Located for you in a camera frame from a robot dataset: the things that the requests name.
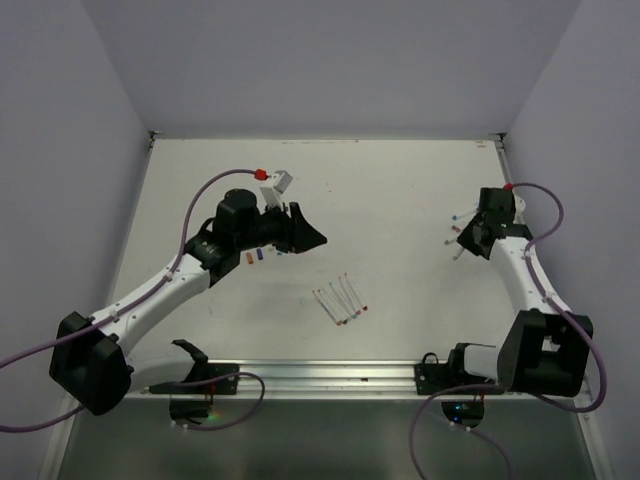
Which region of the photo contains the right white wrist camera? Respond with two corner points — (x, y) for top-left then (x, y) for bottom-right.
(513, 194), (526, 225)

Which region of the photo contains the left controller box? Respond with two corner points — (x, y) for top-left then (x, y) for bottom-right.
(169, 398), (219, 425)

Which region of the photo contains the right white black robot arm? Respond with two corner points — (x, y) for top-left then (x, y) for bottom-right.
(445, 186), (593, 397)

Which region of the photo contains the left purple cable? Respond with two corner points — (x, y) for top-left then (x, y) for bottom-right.
(0, 168), (266, 433)

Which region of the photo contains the beige marker pen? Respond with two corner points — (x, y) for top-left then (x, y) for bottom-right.
(452, 249), (465, 261)

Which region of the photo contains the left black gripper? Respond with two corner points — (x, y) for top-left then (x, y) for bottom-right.
(236, 199), (326, 253)

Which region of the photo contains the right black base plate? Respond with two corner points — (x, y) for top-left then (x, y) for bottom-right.
(413, 350), (495, 396)

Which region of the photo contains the red capped marker pen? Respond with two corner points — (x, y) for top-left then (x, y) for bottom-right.
(344, 273), (368, 311)

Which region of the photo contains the right controller box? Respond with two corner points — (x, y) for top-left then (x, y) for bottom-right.
(441, 400), (485, 429)

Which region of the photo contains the orange marker pen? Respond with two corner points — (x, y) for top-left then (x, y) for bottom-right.
(312, 290), (342, 326)

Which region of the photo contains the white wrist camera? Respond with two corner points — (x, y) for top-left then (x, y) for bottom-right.
(259, 170), (293, 209)
(513, 194), (526, 225)

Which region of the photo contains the light blue capped marker pen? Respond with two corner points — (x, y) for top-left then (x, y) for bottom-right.
(329, 283), (357, 319)

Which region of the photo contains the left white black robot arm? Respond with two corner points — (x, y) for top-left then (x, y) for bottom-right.
(49, 189), (328, 416)

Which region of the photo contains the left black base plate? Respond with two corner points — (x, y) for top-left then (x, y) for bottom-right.
(148, 363), (240, 395)

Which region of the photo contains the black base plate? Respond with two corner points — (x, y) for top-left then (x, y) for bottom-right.
(413, 350), (495, 396)
(148, 363), (240, 395)

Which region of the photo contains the aluminium mounting rail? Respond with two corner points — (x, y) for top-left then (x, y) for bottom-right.
(63, 357), (591, 400)

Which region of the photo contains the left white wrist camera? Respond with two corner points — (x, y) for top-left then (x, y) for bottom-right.
(259, 170), (293, 209)

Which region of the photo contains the controller box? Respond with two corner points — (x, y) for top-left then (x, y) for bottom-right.
(441, 400), (485, 429)
(169, 398), (219, 425)

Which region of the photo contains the pink capped marker pen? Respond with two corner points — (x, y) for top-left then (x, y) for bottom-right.
(339, 276), (361, 316)

